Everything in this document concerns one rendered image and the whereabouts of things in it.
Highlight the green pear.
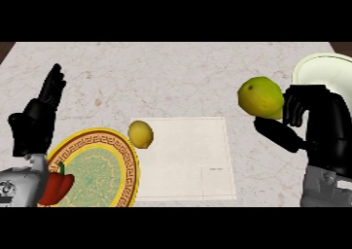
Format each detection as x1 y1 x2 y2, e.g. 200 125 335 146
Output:
236 76 285 121

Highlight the red bell pepper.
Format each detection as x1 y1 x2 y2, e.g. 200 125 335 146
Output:
36 160 75 206

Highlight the white bowl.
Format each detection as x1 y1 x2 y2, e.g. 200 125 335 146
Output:
291 53 352 142

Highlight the yellow lemon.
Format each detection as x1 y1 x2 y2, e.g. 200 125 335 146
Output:
125 120 155 150

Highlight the white placemat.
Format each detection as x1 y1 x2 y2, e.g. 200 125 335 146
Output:
127 116 237 202

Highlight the yellow patterned plate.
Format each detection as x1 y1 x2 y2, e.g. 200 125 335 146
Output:
35 127 140 208

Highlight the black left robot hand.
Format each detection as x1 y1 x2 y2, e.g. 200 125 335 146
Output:
7 63 69 159

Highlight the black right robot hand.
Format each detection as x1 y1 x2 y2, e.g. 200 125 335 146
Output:
252 85 352 180

